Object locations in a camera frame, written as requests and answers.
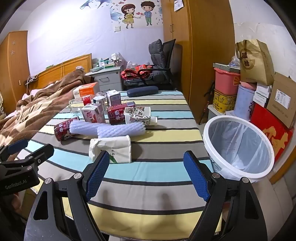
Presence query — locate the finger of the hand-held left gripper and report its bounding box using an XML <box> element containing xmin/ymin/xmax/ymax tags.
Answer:
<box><xmin>0</xmin><ymin>139</ymin><xmax>29</xmax><ymax>160</ymax></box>
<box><xmin>14</xmin><ymin>143</ymin><xmax>55</xmax><ymax>171</ymax></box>

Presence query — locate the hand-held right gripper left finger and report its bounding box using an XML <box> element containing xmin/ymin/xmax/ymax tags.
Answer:
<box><xmin>24</xmin><ymin>151</ymin><xmax>110</xmax><ymax>241</ymax></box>

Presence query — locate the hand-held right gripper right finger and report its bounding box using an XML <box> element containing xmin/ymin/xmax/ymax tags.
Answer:
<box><xmin>183</xmin><ymin>151</ymin><xmax>267</xmax><ymax>241</ymax></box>

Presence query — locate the red drink can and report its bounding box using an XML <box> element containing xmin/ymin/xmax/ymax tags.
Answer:
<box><xmin>54</xmin><ymin>118</ymin><xmax>80</xmax><ymax>141</ymax></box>

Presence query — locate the white tissue packet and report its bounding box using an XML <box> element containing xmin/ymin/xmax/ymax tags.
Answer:
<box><xmin>89</xmin><ymin>136</ymin><xmax>132</xmax><ymax>164</ymax></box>

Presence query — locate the white trash bin with liner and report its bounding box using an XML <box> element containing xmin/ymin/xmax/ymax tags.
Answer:
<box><xmin>203</xmin><ymin>115</ymin><xmax>275</xmax><ymax>183</ymax></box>

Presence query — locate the white foam fruit net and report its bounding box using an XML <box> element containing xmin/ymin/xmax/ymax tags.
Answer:
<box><xmin>69</xmin><ymin>117</ymin><xmax>111</xmax><ymax>136</ymax></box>
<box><xmin>97</xmin><ymin>122</ymin><xmax>146</xmax><ymax>139</ymax></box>

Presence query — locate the clear plastic bottle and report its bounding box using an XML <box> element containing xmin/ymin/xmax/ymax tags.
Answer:
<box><xmin>68</xmin><ymin>100</ymin><xmax>84</xmax><ymax>116</ymax></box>

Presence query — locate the pink milk carton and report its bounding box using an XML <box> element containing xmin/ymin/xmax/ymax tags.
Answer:
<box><xmin>81</xmin><ymin>103</ymin><xmax>106</xmax><ymax>124</ymax></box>

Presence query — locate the red snack bag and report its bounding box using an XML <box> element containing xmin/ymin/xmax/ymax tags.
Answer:
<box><xmin>107</xmin><ymin>102</ymin><xmax>137</xmax><ymax>124</ymax></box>

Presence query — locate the patterned paper cup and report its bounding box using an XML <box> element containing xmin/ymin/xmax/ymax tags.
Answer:
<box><xmin>125</xmin><ymin>113</ymin><xmax>158</xmax><ymax>128</ymax></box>
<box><xmin>124</xmin><ymin>107</ymin><xmax>151</xmax><ymax>118</ymax></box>

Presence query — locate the white purple drink carton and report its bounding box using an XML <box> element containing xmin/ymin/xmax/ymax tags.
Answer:
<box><xmin>106</xmin><ymin>90</ymin><xmax>121</xmax><ymax>107</ymax></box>

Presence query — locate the brown blanket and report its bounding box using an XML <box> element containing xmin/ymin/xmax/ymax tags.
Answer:
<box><xmin>0</xmin><ymin>70</ymin><xmax>86</xmax><ymax>149</ymax></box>

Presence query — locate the striped tablecloth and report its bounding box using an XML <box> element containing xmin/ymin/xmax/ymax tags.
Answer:
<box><xmin>14</xmin><ymin>90</ymin><xmax>222</xmax><ymax>237</ymax></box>

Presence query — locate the grey plastic storage box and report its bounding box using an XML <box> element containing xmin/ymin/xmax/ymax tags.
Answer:
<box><xmin>207</xmin><ymin>104</ymin><xmax>234</xmax><ymax>121</ymax></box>

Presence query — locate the black folded umbrella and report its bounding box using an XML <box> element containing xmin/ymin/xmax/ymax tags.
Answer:
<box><xmin>199</xmin><ymin>81</ymin><xmax>215</xmax><ymax>126</ymax></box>

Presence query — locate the orange cardboard box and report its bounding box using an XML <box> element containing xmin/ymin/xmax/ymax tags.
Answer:
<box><xmin>73</xmin><ymin>82</ymin><xmax>99</xmax><ymax>98</ymax></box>

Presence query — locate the yellow patterned box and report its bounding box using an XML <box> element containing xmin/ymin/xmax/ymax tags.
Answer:
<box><xmin>213</xmin><ymin>89</ymin><xmax>237</xmax><ymax>114</ymax></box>

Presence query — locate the wooden cabinet with stars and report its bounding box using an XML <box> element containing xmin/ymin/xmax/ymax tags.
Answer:
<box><xmin>0</xmin><ymin>31</ymin><xmax>30</xmax><ymax>114</ymax></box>

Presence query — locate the lavender cylindrical box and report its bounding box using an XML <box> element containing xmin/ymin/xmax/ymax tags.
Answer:
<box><xmin>232</xmin><ymin>85</ymin><xmax>256</xmax><ymax>121</ymax></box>

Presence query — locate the red gift box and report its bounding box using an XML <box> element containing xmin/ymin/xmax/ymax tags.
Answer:
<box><xmin>250</xmin><ymin>103</ymin><xmax>294</xmax><ymax>165</ymax></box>

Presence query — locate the wooden headboard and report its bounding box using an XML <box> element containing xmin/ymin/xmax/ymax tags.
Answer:
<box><xmin>30</xmin><ymin>54</ymin><xmax>92</xmax><ymax>90</ymax></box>

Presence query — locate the blue glasses case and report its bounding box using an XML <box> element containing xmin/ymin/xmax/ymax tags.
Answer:
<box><xmin>127</xmin><ymin>86</ymin><xmax>159</xmax><ymax>96</ymax></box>

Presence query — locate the grey drawer cabinet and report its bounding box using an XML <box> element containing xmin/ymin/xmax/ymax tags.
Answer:
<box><xmin>85</xmin><ymin>66</ymin><xmax>123</xmax><ymax>93</ymax></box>

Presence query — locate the pink storage box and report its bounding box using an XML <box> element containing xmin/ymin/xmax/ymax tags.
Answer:
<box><xmin>214</xmin><ymin>67</ymin><xmax>241</xmax><ymax>95</ymax></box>

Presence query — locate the stack of white boxes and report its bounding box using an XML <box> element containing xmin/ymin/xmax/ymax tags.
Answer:
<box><xmin>253</xmin><ymin>83</ymin><xmax>272</xmax><ymax>107</ymax></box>

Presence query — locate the pink round lid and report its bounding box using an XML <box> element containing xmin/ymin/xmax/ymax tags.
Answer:
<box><xmin>240</xmin><ymin>81</ymin><xmax>257</xmax><ymax>91</ymax></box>

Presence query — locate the red patterned bag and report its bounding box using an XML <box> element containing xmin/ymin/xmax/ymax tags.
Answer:
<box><xmin>121</xmin><ymin>65</ymin><xmax>153</xmax><ymax>80</ymax></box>

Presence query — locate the pile of small boxes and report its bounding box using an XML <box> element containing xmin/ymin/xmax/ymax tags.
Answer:
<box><xmin>91</xmin><ymin>53</ymin><xmax>123</xmax><ymax>70</ymax></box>

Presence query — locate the striped flat box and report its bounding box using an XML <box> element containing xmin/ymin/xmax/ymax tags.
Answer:
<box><xmin>213</xmin><ymin>62</ymin><xmax>241</xmax><ymax>74</ymax></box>

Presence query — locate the cardboard box with label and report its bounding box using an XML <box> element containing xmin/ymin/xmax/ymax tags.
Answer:
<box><xmin>267</xmin><ymin>72</ymin><xmax>296</xmax><ymax>129</ymax></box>

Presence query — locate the tall wooden wardrobe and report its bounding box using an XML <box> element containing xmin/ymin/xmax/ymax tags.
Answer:
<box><xmin>161</xmin><ymin>0</ymin><xmax>236</xmax><ymax>126</ymax></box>

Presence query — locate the black chair with grey cushion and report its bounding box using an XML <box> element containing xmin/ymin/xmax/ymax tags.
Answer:
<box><xmin>122</xmin><ymin>39</ymin><xmax>183</xmax><ymax>91</ymax></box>

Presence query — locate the clear plastic bag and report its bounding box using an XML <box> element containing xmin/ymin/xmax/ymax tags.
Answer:
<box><xmin>228</xmin><ymin>56</ymin><xmax>241</xmax><ymax>67</ymax></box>

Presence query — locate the brown paper bag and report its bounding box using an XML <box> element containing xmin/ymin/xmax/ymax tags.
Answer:
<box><xmin>235</xmin><ymin>39</ymin><xmax>275</xmax><ymax>86</ymax></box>

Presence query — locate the cartoon couple wall sticker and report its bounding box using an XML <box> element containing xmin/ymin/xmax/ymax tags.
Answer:
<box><xmin>80</xmin><ymin>0</ymin><xmax>164</xmax><ymax>29</ymax></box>

